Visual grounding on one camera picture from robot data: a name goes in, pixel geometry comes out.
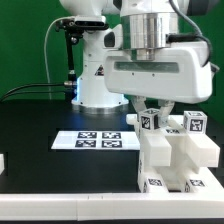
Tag white L-shaped fence frame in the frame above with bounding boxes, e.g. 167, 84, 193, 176
0, 166, 224, 221

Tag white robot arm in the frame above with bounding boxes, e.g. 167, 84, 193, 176
104, 0, 220, 126

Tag small white tagged cube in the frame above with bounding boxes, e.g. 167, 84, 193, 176
183, 111, 207, 134

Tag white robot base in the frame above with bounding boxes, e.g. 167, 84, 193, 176
59, 0, 128, 114

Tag black cables at base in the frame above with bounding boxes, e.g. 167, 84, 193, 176
0, 81, 78, 103

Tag white part at left edge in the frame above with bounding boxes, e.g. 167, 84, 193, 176
0, 154, 4, 175

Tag long white chair back part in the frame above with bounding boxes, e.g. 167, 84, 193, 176
126, 114, 172, 169

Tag white chair seat part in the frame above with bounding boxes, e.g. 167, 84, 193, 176
138, 153, 194, 193

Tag black camera on stand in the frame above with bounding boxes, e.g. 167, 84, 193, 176
55, 16, 109, 100

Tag white tagged chair part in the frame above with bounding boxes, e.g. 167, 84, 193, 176
163, 115, 220, 167

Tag grey camera cable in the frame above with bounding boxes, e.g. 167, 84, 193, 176
43, 16, 75, 100

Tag paper sheet with tags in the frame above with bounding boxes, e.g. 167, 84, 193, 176
51, 131, 140, 150

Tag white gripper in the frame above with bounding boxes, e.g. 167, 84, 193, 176
104, 41, 214, 127

